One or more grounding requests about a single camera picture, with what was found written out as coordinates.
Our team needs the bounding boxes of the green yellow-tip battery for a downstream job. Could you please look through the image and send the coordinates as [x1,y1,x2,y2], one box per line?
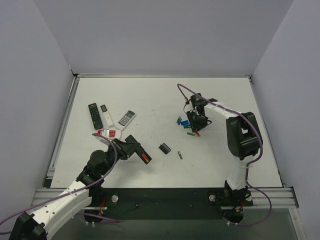
[177,151,183,160]

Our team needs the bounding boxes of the slim white remote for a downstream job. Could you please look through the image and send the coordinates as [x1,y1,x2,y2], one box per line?
[100,104,114,128]

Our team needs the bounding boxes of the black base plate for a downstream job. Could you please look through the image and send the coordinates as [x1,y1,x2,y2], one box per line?
[73,187,251,221]

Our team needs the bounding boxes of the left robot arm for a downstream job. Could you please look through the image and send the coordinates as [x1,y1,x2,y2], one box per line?
[9,135,145,240]

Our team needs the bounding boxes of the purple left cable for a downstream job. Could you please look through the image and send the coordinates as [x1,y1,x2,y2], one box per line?
[0,132,121,236]

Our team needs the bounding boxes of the black multi-button remote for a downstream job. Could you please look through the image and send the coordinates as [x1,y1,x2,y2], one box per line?
[88,103,103,130]

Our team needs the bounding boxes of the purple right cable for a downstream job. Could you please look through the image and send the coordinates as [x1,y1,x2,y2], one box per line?
[176,83,273,227]

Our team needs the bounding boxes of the slim black remote control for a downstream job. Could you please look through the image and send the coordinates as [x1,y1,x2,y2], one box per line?
[125,134,152,165]

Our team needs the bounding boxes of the purple cable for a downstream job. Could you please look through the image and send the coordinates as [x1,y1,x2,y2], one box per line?
[176,83,273,227]
[0,132,121,236]

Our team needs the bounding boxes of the red and white remote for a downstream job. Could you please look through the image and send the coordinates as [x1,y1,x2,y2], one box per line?
[111,129,122,139]

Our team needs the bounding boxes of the black battery cover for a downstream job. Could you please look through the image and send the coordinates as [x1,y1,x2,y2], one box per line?
[158,143,171,155]

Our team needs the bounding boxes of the grey and white remote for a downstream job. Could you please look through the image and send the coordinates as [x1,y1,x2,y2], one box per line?
[116,110,136,131]

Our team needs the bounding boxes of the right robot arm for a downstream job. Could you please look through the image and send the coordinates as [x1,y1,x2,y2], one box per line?
[184,93,263,206]

